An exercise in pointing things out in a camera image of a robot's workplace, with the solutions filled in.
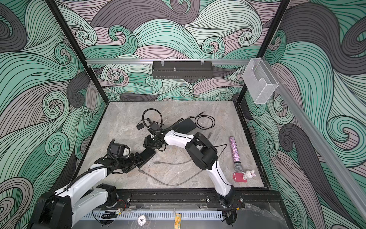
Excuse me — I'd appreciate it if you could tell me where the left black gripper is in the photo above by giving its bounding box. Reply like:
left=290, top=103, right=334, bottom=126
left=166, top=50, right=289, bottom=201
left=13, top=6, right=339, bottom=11
left=117, top=152, right=145, bottom=172

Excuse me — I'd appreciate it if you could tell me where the black network switch box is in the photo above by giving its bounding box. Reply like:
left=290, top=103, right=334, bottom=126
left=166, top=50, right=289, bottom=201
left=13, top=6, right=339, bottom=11
left=137, top=148, right=156, bottom=169

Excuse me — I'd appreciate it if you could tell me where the grey ethernet cable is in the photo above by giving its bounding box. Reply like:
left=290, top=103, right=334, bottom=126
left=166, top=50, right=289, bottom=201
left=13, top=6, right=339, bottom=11
left=153, top=133, right=212, bottom=166
left=138, top=168, right=203, bottom=186

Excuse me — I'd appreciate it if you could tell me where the dark grey box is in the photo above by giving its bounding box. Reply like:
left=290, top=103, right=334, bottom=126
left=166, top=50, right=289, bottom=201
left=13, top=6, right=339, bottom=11
left=173, top=118, right=197, bottom=134

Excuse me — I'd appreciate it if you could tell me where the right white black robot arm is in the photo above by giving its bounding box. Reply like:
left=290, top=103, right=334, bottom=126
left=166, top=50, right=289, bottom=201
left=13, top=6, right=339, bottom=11
left=142, top=108, right=235, bottom=207

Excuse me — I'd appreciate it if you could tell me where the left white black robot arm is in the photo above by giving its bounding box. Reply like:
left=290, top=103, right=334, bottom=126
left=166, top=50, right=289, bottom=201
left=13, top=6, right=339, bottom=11
left=28, top=140, right=144, bottom=229

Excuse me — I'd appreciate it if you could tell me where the round white sticker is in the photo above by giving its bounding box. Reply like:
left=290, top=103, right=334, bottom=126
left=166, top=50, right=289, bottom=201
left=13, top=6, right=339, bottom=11
left=137, top=215, right=148, bottom=226

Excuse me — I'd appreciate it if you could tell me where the yellow label tag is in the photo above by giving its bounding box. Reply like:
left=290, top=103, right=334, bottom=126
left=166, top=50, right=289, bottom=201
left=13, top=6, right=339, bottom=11
left=174, top=213, right=182, bottom=229

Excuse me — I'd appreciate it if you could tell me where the glitter purple microphone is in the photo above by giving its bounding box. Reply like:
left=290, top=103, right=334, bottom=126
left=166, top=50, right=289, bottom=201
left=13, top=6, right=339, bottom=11
left=229, top=136, right=243, bottom=173

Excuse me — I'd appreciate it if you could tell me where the pink toy with bunny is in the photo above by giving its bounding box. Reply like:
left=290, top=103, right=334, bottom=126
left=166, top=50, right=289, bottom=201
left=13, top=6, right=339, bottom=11
left=233, top=170, right=256, bottom=183

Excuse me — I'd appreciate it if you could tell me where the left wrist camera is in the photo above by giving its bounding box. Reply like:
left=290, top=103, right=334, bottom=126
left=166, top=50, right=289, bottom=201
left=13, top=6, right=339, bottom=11
left=121, top=146, right=130, bottom=158

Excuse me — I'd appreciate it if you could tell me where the coiled black cable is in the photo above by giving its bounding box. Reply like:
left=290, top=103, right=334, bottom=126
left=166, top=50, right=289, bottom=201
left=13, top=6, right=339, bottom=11
left=190, top=111, right=216, bottom=131

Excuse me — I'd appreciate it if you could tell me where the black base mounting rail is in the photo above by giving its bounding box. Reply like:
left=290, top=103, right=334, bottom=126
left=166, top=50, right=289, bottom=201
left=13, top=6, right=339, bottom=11
left=116, top=188, right=282, bottom=209

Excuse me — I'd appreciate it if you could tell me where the white slotted cable duct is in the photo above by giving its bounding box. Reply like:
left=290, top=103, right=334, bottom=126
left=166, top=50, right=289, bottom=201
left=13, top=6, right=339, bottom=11
left=82, top=210, right=224, bottom=221

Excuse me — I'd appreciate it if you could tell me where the black perforated wall tray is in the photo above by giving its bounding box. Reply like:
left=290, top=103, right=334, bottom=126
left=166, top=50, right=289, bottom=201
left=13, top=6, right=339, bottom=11
left=152, top=61, right=214, bottom=80

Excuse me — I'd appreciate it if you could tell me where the clear acrylic wall holder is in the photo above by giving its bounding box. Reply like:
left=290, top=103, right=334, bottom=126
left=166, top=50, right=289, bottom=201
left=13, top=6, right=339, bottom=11
left=243, top=58, right=278, bottom=105

